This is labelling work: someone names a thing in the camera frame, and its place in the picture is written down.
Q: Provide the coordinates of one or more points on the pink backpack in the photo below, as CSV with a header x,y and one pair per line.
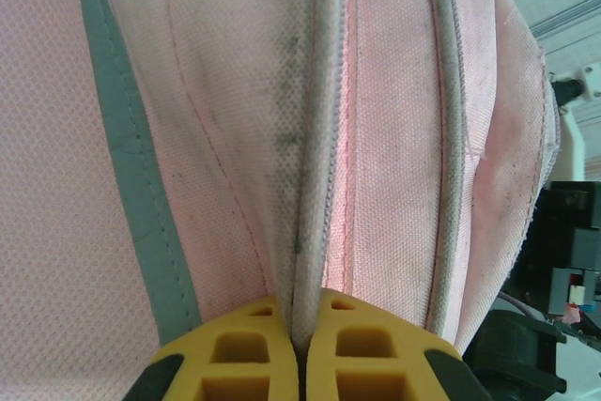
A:
x,y
399,138

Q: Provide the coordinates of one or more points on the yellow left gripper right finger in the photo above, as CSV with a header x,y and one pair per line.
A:
x,y
418,349

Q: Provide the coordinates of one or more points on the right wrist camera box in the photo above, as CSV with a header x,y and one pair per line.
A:
x,y
574,138

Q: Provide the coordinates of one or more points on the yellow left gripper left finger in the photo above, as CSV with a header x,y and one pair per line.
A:
x,y
188,344

